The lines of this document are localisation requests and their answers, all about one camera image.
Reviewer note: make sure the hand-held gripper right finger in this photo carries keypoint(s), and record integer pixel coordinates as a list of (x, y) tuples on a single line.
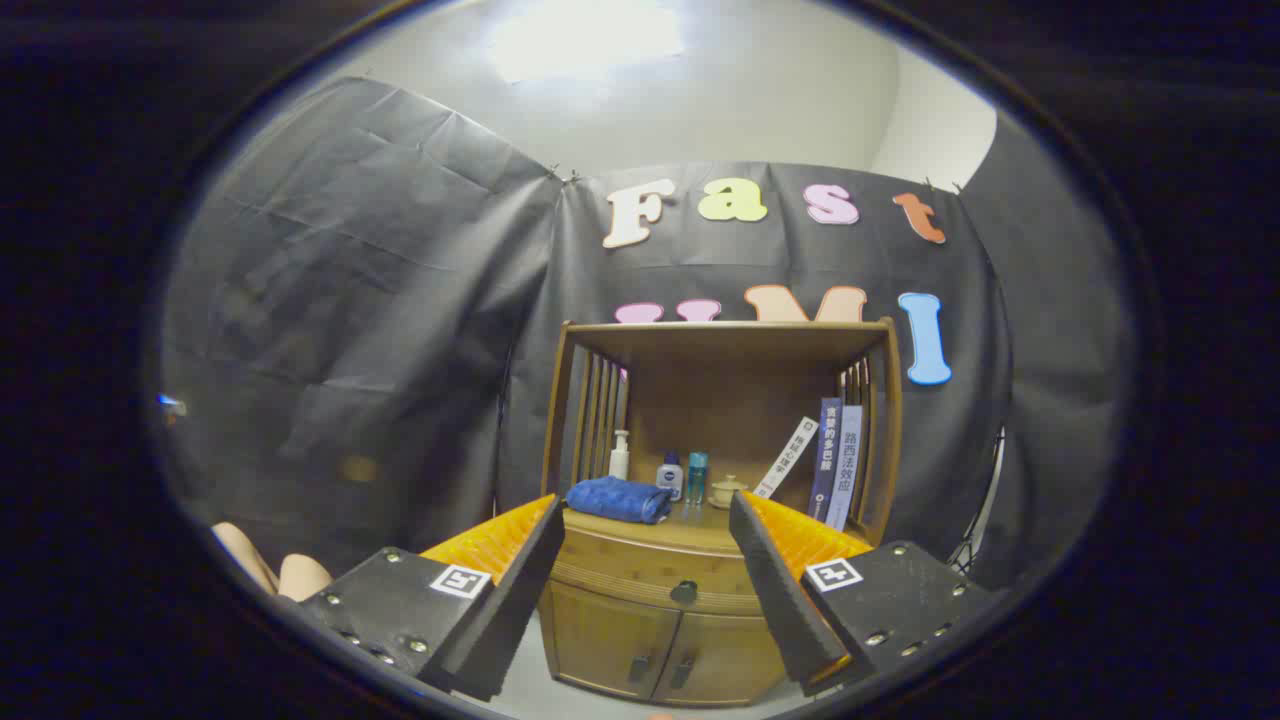
[(780, 590)]

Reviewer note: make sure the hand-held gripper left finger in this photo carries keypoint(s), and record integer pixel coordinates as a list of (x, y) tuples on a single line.
[(515, 590)]

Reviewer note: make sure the wooden cabinet door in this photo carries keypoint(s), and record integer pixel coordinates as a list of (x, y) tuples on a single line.
[(730, 655), (610, 640)]

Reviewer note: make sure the wooden countertop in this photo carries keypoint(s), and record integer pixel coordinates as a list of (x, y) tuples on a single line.
[(690, 527)]

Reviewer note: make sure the wooden cabinet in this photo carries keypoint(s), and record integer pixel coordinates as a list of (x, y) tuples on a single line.
[(720, 400)]

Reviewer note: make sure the beige lidded teacup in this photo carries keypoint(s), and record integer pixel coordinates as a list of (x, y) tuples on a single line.
[(726, 493)]

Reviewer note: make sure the white book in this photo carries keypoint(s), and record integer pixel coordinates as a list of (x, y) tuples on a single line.
[(786, 457)]

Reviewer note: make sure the light purple book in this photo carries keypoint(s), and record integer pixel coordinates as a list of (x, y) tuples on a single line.
[(846, 470)]

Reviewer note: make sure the clear blue bottle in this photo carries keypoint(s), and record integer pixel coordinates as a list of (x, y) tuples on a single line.
[(697, 480)]

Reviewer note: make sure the blue folded towel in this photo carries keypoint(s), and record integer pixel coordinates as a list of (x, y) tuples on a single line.
[(620, 499)]

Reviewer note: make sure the dark blue book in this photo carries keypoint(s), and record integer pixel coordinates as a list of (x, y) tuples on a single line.
[(826, 455)]

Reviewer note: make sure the white bottle with blue cap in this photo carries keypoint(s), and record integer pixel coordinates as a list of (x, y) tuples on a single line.
[(670, 482)]

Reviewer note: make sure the white pump bottle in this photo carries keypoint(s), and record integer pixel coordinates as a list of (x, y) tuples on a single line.
[(619, 462)]

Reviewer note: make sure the person's leg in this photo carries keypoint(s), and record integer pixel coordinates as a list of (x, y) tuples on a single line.
[(303, 577), (245, 555)]

